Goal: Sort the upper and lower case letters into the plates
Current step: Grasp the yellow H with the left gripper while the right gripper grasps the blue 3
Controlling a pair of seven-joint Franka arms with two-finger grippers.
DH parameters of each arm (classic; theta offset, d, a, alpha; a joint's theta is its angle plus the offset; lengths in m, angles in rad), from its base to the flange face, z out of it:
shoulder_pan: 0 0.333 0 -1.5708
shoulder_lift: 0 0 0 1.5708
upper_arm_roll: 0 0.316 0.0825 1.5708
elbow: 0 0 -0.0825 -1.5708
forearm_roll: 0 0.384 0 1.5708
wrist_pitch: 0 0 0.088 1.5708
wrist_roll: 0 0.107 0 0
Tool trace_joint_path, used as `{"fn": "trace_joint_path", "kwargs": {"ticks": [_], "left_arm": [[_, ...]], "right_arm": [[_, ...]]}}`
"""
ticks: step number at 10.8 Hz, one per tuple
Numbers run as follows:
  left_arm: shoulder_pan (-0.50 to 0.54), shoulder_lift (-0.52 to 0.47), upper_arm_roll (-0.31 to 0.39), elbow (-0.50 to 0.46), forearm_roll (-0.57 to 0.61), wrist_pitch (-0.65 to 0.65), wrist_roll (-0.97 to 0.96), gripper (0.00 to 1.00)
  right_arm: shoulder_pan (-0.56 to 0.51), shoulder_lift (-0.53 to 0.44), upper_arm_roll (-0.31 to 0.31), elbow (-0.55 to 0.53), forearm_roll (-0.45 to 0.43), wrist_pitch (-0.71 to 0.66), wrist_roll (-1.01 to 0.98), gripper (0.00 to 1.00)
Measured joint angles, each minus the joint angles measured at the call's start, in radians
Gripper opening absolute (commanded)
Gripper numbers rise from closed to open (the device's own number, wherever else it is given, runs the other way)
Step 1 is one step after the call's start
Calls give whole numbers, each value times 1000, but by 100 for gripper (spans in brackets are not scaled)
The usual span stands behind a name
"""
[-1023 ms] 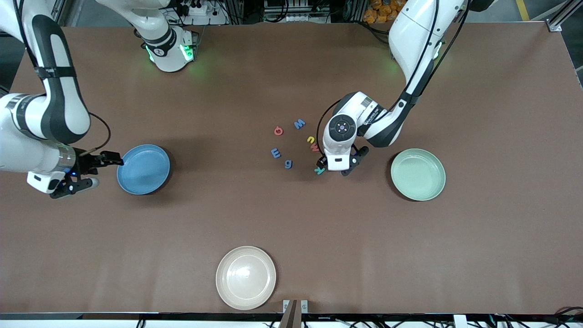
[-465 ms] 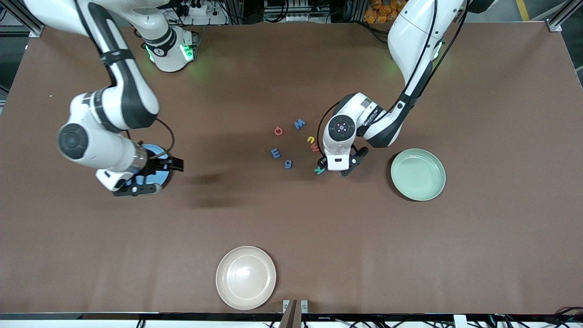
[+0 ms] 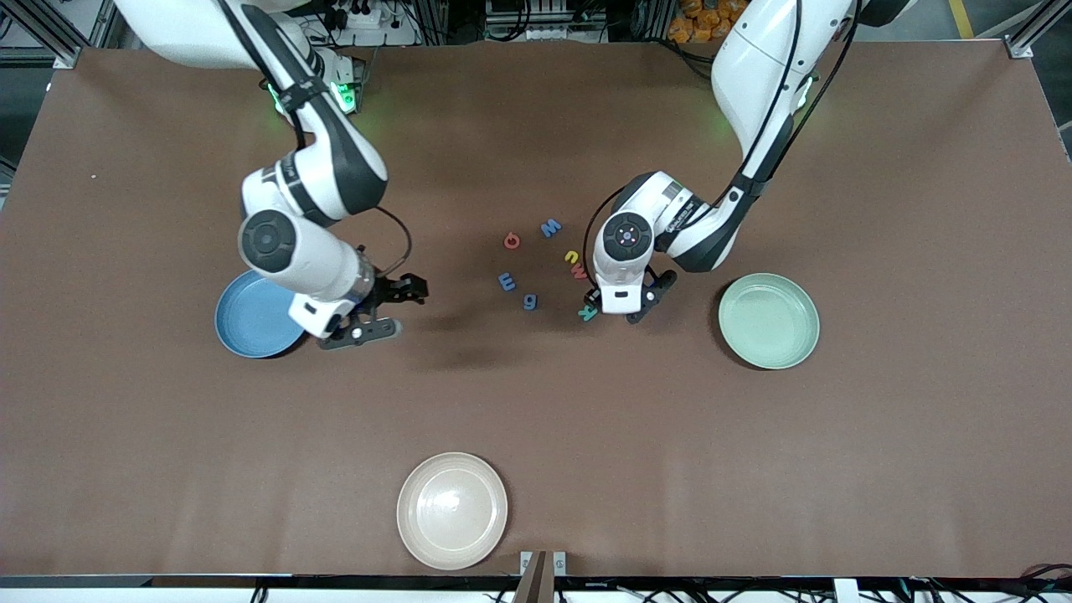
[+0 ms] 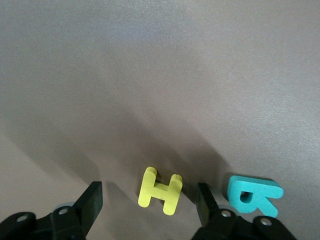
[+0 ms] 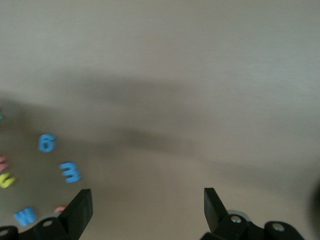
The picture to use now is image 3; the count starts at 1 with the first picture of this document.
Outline green plate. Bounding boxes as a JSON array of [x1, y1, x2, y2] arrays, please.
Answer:
[[718, 273, 821, 370]]

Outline black electronics box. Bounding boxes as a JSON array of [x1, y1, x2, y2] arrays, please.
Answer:
[[484, 0, 608, 43]]

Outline metal mount bracket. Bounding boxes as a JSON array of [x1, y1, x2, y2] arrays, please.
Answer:
[[513, 549, 568, 603]]

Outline white power strip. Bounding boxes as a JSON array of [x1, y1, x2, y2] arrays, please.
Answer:
[[322, 0, 394, 30]]

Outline blue plate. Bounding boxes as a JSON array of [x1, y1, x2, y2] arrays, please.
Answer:
[[214, 270, 307, 359]]

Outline beige plate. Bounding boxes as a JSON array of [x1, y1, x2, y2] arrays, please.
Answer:
[[396, 452, 509, 571]]

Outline orange packets pile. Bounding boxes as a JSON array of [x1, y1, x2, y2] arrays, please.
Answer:
[[668, 0, 738, 44]]

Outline aluminium frame post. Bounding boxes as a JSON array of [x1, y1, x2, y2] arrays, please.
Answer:
[[8, 0, 118, 70], [1005, 0, 1072, 59]]

